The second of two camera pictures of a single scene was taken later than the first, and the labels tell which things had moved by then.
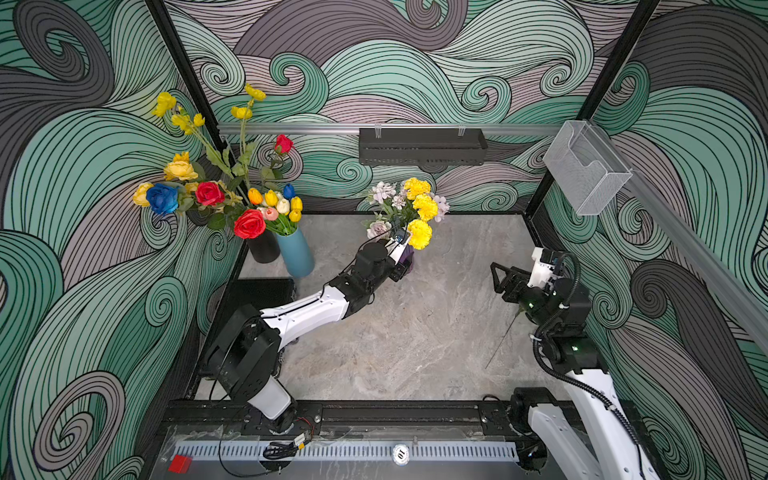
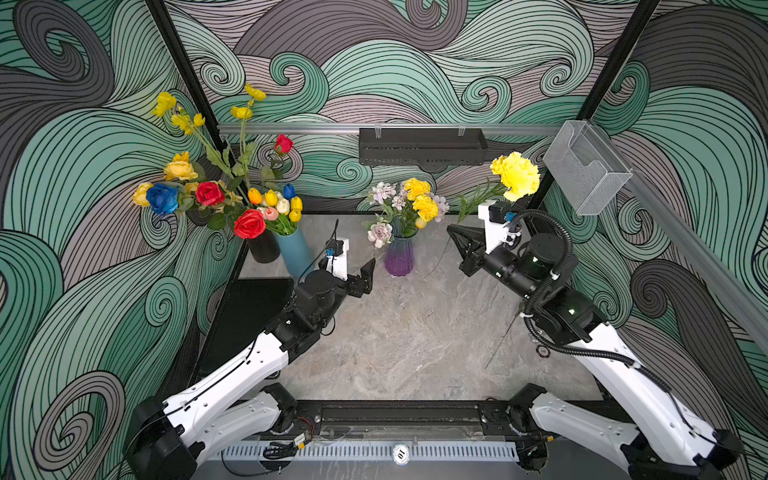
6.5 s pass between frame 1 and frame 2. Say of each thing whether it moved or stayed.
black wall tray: stayed
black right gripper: moved
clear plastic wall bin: stayed
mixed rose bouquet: stayed
